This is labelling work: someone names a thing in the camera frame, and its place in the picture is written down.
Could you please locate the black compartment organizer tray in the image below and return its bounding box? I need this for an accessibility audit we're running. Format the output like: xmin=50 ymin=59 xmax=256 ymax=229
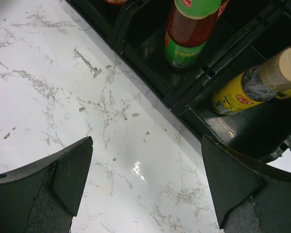
xmin=69 ymin=0 xmax=291 ymax=162

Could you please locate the green label sauce bottle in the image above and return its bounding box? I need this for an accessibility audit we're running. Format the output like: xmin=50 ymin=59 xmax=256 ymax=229
xmin=164 ymin=0 xmax=221 ymax=70

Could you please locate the red lid sauce jar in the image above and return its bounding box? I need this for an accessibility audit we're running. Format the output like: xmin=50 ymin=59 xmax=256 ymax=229
xmin=105 ymin=0 xmax=128 ymax=6

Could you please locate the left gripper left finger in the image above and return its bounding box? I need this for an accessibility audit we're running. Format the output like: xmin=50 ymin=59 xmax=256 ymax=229
xmin=0 ymin=136 xmax=93 ymax=233

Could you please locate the small yellow label bottle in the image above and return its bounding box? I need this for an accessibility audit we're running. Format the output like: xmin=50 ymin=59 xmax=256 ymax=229
xmin=211 ymin=46 xmax=291 ymax=116

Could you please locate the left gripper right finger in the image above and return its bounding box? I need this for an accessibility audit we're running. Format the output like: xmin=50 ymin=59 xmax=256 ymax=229
xmin=201 ymin=135 xmax=291 ymax=233

